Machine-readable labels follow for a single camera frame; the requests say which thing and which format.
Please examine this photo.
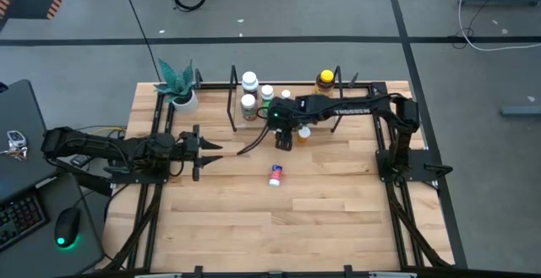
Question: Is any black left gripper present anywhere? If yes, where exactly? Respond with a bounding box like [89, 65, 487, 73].
[180, 123, 224, 183]

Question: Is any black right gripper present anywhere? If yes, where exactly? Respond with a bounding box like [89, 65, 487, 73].
[266, 96, 305, 152]

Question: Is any red blue white bottle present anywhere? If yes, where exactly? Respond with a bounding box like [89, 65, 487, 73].
[268, 164, 284, 188]

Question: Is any white-cap bottle colourful label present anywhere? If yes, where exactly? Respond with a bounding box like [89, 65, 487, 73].
[239, 93, 259, 123]

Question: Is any green bottle with white cap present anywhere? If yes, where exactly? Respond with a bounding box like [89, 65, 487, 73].
[260, 84, 276, 104]

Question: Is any large dark bottle white cap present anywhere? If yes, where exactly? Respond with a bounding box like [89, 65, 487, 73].
[241, 70, 260, 100]

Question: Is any brown bottle with yellow cap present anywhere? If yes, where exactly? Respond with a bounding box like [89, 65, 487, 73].
[314, 69, 336, 98]

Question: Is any potted plant in white pot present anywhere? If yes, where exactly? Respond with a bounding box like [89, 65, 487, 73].
[154, 57, 199, 115]

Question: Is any black power adapter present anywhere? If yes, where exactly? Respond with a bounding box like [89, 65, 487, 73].
[69, 153, 90, 168]

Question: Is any black computer mouse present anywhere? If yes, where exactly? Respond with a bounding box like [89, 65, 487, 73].
[53, 205, 82, 250]

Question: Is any key fob with keys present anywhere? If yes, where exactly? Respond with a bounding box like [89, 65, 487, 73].
[0, 129, 29, 162]

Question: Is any dark grey desk surface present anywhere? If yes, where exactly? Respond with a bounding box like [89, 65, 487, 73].
[0, 171, 106, 278]

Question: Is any black backlit keyboard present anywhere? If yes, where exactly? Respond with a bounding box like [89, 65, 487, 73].
[0, 192, 48, 253]

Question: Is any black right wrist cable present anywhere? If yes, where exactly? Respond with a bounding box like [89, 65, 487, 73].
[237, 122, 272, 157]

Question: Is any yellow cable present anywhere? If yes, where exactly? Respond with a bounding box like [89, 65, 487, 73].
[90, 126, 127, 137]

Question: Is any black aluminium table frame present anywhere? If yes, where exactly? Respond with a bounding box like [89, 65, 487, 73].
[101, 68, 456, 278]

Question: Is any long black floor cable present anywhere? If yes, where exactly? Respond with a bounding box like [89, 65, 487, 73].
[118, 0, 163, 81]

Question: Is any tangled black floor cable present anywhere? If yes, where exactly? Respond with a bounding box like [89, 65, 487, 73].
[451, 0, 511, 50]

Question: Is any white floor cable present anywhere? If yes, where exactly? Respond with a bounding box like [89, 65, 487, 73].
[457, 0, 541, 52]

